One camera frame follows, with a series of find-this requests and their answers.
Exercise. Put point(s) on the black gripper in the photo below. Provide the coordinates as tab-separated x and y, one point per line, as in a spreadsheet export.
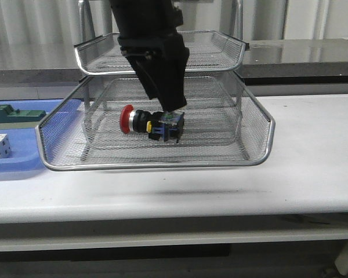
159	62

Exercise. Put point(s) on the red emergency stop button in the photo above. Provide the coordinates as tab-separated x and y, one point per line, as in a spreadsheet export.
160	126

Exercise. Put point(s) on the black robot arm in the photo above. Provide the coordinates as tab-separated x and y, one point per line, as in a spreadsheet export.
146	18

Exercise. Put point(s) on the grey stone back counter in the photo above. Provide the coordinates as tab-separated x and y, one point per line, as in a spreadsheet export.
270	68

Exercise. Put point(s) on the blue plastic tray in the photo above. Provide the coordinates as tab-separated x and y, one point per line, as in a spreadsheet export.
25	155

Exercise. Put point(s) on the green terminal block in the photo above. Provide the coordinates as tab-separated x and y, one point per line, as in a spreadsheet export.
10	115

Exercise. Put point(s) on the white table leg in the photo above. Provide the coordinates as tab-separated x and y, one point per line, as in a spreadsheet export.
341	262

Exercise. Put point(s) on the grey metal rack frame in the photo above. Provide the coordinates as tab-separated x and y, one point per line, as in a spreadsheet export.
154	95

